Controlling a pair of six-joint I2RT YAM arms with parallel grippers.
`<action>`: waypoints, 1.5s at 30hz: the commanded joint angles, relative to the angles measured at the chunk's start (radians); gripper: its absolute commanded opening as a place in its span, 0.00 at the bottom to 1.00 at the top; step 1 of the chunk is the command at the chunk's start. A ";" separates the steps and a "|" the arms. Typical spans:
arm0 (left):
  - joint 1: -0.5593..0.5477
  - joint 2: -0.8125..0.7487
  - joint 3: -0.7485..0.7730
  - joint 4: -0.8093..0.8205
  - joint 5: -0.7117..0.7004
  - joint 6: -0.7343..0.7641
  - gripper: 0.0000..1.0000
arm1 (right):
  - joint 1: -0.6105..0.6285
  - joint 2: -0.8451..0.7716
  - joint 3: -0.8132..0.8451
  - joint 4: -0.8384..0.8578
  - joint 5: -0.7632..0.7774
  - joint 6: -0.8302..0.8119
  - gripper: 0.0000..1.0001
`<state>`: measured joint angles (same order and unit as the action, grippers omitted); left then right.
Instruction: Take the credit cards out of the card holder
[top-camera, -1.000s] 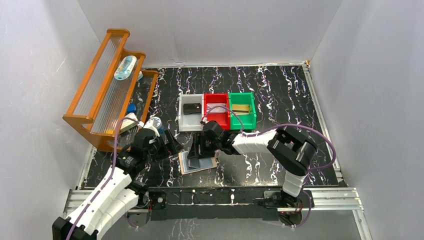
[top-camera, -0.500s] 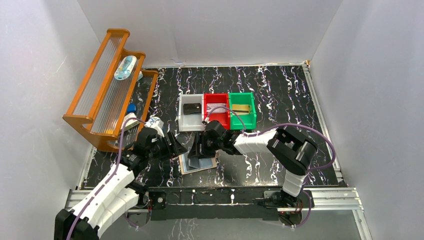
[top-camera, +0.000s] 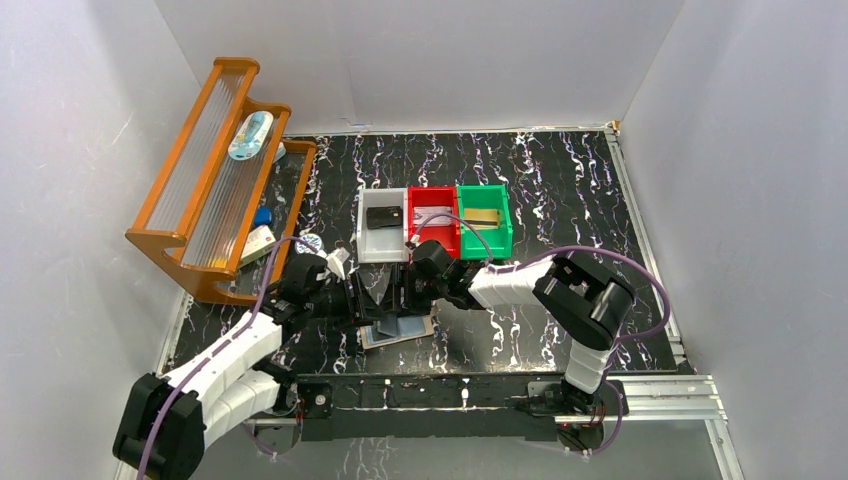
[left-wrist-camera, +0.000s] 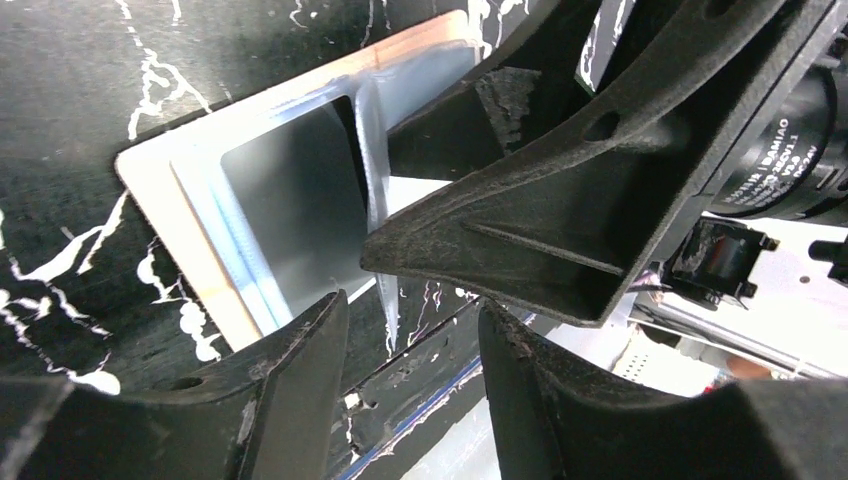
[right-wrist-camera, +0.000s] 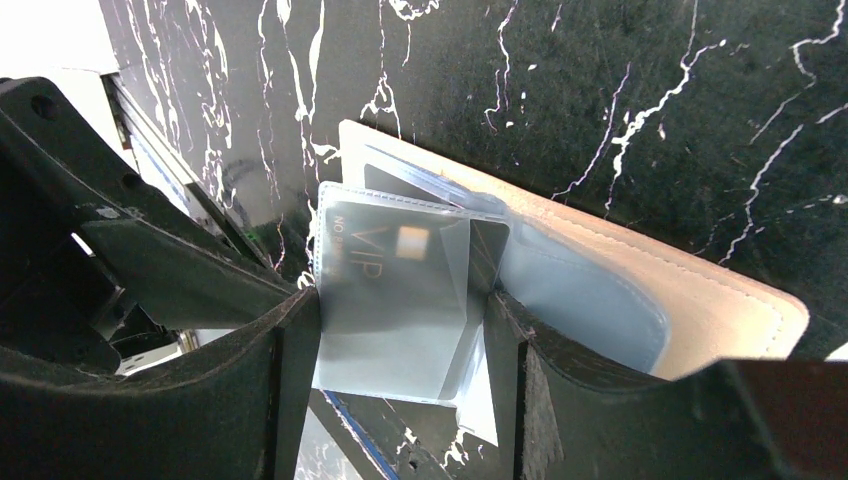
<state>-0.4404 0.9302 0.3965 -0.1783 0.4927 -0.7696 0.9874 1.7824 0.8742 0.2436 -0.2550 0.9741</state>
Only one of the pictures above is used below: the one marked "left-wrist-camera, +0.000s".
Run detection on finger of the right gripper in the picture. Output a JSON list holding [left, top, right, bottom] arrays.
[[361, 1, 847, 325], [388, 1, 601, 181]]

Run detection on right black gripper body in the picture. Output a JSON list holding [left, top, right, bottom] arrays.
[[660, 39, 847, 305]]

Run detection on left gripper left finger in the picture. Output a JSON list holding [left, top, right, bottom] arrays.
[[1, 290, 348, 479]]

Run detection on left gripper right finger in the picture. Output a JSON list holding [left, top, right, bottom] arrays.
[[478, 300, 847, 479]]

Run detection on beige leather card holder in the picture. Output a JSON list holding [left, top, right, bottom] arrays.
[[116, 10, 479, 350]]

